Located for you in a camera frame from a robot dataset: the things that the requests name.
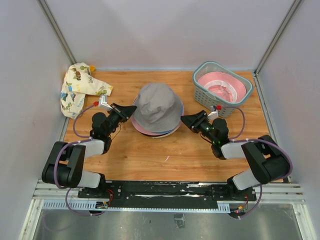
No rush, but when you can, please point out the blue hat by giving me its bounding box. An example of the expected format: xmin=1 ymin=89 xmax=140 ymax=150
xmin=149 ymin=103 xmax=184 ymax=135

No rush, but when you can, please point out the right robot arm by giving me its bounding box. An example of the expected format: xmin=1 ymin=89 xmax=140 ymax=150
xmin=180 ymin=110 xmax=293 ymax=200

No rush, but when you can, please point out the grey plastic basket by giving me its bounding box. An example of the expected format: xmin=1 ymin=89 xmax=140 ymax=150
xmin=192 ymin=61 xmax=254 ymax=118

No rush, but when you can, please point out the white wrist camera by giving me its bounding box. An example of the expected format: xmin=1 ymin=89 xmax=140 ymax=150
xmin=93 ymin=95 xmax=113 ymax=112
xmin=207 ymin=105 xmax=222 ymax=121

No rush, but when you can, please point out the grey hat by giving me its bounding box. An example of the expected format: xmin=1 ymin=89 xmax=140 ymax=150
xmin=133 ymin=82 xmax=183 ymax=133

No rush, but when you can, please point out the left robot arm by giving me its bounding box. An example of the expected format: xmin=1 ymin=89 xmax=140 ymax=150
xmin=41 ymin=103 xmax=137 ymax=198

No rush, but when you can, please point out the small yellow object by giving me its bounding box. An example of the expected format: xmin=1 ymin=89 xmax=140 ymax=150
xmin=89 ymin=65 xmax=96 ymax=72

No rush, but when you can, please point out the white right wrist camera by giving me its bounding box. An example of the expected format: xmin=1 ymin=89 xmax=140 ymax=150
xmin=207 ymin=105 xmax=222 ymax=121

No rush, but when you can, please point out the dusty pink hat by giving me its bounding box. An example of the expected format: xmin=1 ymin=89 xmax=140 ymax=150
xmin=197 ymin=71 xmax=247 ymax=103

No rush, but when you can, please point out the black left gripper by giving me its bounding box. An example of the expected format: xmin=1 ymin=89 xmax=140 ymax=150
xmin=105 ymin=103 xmax=137 ymax=137

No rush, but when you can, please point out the cartoon print cloth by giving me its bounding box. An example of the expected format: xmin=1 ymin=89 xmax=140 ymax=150
xmin=60 ymin=62 xmax=114 ymax=119

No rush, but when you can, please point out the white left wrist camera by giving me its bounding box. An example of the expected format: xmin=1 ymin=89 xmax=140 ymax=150
xmin=93 ymin=95 xmax=113 ymax=112

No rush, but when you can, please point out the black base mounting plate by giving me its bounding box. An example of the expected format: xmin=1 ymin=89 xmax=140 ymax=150
xmin=78 ymin=180 xmax=257 ymax=210

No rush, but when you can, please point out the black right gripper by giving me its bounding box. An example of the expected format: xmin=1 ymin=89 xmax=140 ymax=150
xmin=179 ymin=110 xmax=217 ymax=144

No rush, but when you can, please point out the pink bucket hat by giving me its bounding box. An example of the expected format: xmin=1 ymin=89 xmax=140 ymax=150
xmin=131 ymin=95 xmax=183 ymax=135

